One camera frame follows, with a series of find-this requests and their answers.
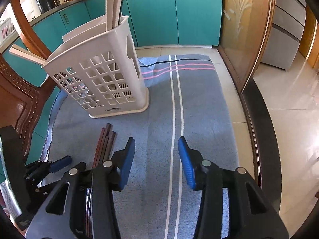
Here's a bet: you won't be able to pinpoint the carved wooden chair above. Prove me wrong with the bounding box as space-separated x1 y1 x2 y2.
0 0 63 165

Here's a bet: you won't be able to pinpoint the blue striped cloth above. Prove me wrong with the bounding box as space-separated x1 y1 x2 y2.
41 54 239 239

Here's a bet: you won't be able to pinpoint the wooden door frame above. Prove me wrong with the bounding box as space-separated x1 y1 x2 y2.
298 4 319 68

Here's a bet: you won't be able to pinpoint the cream chopstick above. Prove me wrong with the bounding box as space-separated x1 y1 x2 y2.
12 44 47 62
113 0 128 27
9 48 43 66
105 0 118 28

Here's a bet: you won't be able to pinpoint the black countertop appliance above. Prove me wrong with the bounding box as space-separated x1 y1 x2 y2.
36 0 60 14

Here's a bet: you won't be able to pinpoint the grey refrigerator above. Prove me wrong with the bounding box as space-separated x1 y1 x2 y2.
260 0 307 72

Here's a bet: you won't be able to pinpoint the grey kitchen countertop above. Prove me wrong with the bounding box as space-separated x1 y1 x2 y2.
29 0 140 27

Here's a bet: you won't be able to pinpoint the white plastic utensil basket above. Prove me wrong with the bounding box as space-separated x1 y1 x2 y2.
41 15 150 119

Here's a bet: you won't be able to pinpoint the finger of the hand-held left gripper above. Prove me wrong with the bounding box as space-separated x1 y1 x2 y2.
26 172 64 198
24 155 73 180

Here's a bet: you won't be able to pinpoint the teal kitchen cabinets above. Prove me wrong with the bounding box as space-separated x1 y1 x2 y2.
0 0 223 178

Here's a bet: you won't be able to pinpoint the wooden framed glass door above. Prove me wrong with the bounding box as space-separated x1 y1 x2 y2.
218 0 278 188

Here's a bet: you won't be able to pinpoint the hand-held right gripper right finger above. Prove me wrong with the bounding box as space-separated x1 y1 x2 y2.
178 136 290 239

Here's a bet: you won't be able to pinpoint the white wall dispenser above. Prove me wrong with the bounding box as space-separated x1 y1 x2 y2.
25 0 38 21

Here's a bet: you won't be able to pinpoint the brown chopstick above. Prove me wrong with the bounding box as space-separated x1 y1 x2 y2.
86 123 113 239
84 128 106 239

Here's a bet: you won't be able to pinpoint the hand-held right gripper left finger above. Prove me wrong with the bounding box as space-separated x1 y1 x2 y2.
25 136 137 239

